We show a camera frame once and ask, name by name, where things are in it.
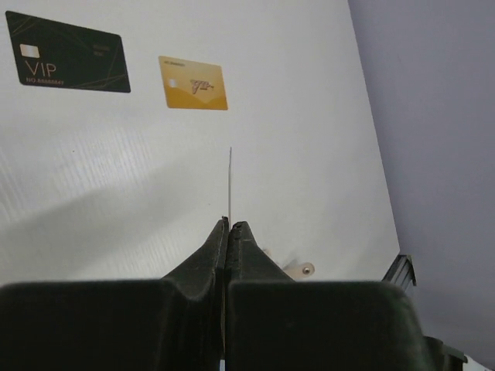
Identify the aluminium side rail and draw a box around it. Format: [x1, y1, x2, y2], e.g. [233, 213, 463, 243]
[382, 254, 417, 291]

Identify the gold credit card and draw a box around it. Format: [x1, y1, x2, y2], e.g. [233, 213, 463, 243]
[159, 56, 228, 111]

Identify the beige card holder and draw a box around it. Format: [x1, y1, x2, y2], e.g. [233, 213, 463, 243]
[262, 249, 316, 281]

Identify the dark grey VIP card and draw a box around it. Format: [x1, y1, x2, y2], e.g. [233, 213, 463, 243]
[227, 146, 233, 229]

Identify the black credit card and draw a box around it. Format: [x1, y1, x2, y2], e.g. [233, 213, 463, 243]
[5, 11, 131, 94]

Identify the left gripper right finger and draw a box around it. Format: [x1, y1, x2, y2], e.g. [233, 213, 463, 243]
[226, 220, 438, 371]

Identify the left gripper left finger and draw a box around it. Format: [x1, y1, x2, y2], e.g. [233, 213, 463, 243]
[1, 218, 229, 370]

